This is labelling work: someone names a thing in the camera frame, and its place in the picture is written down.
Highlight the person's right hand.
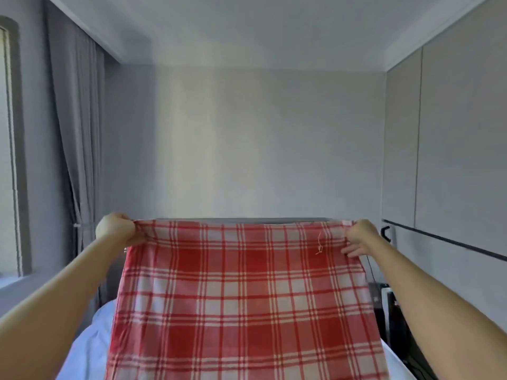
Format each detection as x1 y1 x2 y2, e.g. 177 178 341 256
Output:
341 218 387 260

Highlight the person's left hand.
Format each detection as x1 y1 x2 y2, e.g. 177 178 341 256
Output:
95 213 150 249

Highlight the red white plaid cloth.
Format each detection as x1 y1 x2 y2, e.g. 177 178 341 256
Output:
105 217 391 380

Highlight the person's right forearm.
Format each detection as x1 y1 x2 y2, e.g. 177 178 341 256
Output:
364 241 507 380

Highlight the person's left forearm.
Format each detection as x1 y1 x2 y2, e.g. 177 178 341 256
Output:
0 233 128 380

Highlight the grey curtain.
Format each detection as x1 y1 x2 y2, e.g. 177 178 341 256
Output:
43 0 108 306

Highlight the dark nightstand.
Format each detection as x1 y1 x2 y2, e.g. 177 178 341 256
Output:
368 281 440 380

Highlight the grey padded headboard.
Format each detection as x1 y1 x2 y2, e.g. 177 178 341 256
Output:
154 216 353 226

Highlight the white wardrobe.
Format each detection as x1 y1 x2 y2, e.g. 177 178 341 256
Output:
380 0 507 337

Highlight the white bed sheet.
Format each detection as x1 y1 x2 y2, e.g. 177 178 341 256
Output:
55 297 120 380

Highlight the white framed window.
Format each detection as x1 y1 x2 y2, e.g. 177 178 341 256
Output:
0 15 33 291

